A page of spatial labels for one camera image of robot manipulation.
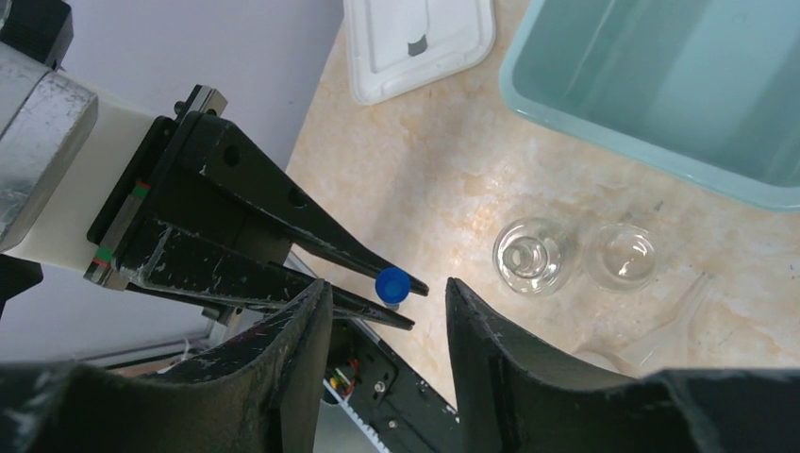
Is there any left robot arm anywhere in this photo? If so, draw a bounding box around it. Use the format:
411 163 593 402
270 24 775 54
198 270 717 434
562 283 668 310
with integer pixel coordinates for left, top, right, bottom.
1 1 391 314

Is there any clear glass beaker rear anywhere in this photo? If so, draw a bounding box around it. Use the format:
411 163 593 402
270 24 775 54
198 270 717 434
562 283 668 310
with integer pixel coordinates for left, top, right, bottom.
581 223 660 294

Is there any teal plastic bin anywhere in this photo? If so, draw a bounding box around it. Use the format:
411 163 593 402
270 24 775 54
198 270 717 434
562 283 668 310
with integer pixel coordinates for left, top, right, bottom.
499 1 799 212

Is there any clear glass beaker front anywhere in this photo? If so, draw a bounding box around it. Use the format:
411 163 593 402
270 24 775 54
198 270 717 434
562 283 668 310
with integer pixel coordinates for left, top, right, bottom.
492 217 577 296

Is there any red-capped wash bottle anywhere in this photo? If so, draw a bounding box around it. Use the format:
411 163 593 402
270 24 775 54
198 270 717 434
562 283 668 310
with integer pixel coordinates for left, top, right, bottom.
574 272 717 378

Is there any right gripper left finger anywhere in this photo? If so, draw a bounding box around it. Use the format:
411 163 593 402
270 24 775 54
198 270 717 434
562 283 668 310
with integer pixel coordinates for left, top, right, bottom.
1 279 332 452

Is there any clear glass beaker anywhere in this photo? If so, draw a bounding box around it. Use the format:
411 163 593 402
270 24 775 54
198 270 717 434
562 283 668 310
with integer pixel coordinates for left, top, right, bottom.
581 223 660 294
492 217 577 296

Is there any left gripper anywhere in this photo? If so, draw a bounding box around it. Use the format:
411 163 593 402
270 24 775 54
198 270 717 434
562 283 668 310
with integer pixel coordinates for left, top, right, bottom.
85 85 428 310

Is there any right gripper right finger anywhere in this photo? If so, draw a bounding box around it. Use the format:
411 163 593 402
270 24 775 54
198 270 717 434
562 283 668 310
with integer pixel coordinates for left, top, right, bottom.
445 277 799 452

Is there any white plastic lid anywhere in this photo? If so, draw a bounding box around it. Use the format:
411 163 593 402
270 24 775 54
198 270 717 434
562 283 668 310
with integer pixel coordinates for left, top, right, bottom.
342 0 495 106

